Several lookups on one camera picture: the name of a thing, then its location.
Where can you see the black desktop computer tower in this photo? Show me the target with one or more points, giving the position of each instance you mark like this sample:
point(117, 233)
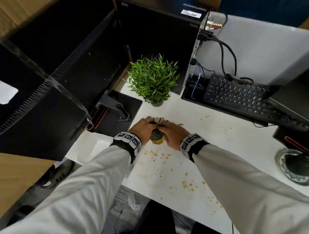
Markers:
point(157, 36)

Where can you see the grassy green plant dark pot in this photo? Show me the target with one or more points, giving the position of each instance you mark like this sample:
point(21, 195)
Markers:
point(298, 165)

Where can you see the person's right forearm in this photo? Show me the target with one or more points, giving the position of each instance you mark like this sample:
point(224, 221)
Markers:
point(253, 192)

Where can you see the black monitor with white label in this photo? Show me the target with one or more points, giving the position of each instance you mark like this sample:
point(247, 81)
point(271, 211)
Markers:
point(48, 120)

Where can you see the person's left hand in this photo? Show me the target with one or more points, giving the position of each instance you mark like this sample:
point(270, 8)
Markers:
point(142, 129)

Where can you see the yellow and green cleaning cloth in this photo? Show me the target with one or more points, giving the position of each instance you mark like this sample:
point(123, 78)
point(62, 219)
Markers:
point(158, 137)

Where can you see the small black labelled adapter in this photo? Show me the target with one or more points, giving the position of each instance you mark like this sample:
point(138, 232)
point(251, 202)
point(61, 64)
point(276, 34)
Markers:
point(234, 79)

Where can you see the bushy green plant grey pot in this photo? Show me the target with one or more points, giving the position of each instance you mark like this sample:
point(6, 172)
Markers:
point(152, 79)

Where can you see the person's left forearm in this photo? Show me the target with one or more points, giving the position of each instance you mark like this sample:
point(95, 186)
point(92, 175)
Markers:
point(72, 192)

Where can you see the marker wristband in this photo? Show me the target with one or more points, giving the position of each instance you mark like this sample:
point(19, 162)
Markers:
point(192, 144)
point(128, 142)

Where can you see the person's black trousers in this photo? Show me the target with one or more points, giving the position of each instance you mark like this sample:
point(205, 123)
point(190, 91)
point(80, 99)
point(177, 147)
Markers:
point(157, 219)

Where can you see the brown cardboard box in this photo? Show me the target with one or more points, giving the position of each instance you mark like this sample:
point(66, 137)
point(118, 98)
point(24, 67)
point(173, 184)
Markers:
point(19, 180)

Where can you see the person's right hand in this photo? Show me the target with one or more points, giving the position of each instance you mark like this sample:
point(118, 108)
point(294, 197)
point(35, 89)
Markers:
point(175, 136)

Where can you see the black keyboard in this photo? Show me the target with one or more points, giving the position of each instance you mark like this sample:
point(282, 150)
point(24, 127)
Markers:
point(236, 96)

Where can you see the clear plastic floor sheet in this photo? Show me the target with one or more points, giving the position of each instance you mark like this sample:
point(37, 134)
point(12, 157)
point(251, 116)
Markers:
point(125, 200)

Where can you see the black monitor with red-striped stand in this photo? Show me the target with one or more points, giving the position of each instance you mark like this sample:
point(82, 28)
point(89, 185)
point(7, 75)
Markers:
point(294, 101)

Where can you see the silver security lock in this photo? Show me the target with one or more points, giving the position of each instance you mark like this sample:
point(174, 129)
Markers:
point(213, 24)

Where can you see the translucent plastic container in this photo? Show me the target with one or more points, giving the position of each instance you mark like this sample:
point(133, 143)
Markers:
point(89, 149)

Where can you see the white partition panel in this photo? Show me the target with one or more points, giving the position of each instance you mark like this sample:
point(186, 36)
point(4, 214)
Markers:
point(265, 48)

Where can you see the left marker wristband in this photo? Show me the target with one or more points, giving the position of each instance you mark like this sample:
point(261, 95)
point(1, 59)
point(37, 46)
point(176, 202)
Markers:
point(128, 142)

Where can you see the patterned round saucer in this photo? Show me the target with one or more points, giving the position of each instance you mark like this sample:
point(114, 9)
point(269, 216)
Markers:
point(280, 166)

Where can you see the right marker wristband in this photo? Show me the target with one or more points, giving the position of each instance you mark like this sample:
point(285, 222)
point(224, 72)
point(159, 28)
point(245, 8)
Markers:
point(192, 144)

